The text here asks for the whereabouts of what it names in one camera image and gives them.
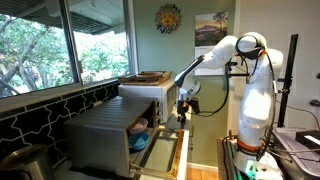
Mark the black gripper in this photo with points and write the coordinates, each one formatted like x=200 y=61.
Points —
x=185 y=104

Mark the blue bowl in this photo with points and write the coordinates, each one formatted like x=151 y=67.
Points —
x=139 y=141

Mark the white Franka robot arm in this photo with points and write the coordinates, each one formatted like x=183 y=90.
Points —
x=256 y=100

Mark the pink bowl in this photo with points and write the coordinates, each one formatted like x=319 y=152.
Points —
x=138 y=126

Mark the silver toaster oven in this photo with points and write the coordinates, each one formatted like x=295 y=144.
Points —
x=100 y=133

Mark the wooden serving tray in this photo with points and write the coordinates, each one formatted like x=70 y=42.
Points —
x=146 y=80

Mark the grey side table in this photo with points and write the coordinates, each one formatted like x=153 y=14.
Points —
x=300 y=160

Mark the black box with white stripe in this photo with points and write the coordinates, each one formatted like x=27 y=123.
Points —
x=308 y=138

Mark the metal pot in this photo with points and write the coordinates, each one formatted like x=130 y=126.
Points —
x=23 y=163

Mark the wall calendar paper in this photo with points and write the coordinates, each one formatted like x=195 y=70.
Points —
x=210 y=30

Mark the sun wall decoration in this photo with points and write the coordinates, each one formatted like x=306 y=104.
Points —
x=168 y=18

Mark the black camera stand pole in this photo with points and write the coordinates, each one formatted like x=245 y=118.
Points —
x=289 y=66

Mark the grey window frame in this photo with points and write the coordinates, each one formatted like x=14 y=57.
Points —
x=70 y=43

